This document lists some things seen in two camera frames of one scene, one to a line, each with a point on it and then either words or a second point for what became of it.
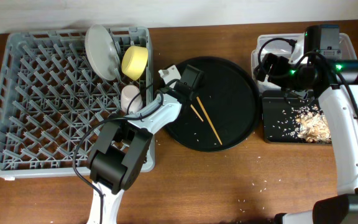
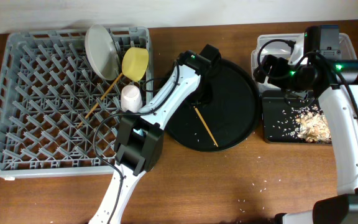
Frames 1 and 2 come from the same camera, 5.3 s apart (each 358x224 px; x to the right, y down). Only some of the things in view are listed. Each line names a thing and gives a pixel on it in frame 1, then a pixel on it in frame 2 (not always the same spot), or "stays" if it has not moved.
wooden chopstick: [209, 121] -> [206, 126]
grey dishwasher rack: [47, 93] stays
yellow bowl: [134, 61] stays
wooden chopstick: [197, 113] -> [100, 101]
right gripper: [280, 84] stays
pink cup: [127, 93] stays
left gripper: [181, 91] -> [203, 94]
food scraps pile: [313, 127] stays
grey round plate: [102, 52] stays
